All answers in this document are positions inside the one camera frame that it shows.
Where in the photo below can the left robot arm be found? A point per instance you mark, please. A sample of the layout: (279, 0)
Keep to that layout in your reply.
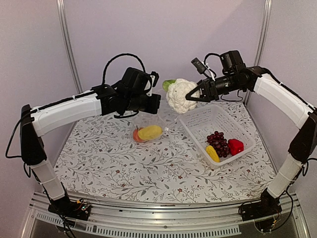
(132, 93)

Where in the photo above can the clear zip top bag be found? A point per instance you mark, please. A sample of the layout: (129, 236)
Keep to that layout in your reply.
(143, 119)

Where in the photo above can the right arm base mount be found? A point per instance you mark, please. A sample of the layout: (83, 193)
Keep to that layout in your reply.
(267, 206)

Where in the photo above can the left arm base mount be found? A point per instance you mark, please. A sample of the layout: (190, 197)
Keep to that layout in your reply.
(65, 207)

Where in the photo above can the red toy bell pepper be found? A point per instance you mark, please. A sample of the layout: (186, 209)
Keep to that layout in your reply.
(235, 146)

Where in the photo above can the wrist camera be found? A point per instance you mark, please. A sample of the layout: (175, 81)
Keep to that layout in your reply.
(203, 69)
(154, 76)

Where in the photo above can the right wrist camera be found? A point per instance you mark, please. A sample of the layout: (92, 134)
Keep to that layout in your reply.
(203, 69)

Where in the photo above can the floral patterned table mat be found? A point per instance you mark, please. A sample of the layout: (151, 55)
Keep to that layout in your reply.
(100, 158)

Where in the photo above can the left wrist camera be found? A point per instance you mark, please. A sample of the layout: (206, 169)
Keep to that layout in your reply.
(154, 76)

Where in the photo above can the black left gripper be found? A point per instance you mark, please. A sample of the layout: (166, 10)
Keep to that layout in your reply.
(153, 108)

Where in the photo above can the aluminium front rail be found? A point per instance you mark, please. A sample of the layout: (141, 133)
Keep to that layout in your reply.
(115, 218)

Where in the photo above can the right aluminium frame post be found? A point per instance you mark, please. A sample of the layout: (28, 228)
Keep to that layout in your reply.
(263, 31)

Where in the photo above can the aluminium frame post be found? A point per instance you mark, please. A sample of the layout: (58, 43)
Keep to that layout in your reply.
(263, 31)
(67, 44)

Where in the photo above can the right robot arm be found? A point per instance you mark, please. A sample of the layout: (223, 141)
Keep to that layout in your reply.
(262, 82)

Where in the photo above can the white plastic basket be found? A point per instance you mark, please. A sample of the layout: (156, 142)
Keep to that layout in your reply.
(204, 121)

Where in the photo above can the white toy cauliflower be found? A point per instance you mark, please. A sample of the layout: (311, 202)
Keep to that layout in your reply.
(176, 91)

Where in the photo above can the left aluminium frame post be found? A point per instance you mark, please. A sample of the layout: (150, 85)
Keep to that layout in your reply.
(67, 44)

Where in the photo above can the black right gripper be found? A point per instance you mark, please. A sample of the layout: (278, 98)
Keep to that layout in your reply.
(209, 87)

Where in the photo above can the orange toy pumpkin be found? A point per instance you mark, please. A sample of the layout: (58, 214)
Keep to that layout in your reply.
(136, 136)

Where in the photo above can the purple toy grapes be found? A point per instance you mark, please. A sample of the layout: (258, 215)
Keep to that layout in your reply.
(219, 143)

